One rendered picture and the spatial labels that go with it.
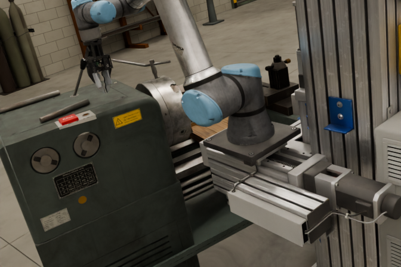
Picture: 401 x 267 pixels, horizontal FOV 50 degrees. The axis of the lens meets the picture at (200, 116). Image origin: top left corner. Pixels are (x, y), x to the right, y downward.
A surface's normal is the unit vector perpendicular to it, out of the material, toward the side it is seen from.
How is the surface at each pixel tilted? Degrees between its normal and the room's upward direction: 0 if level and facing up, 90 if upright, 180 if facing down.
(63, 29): 90
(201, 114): 97
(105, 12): 90
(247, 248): 0
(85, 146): 90
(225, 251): 0
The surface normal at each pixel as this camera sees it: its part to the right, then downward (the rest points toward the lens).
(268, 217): -0.76, 0.36
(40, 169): 0.49, 0.23
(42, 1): 0.73, 0.11
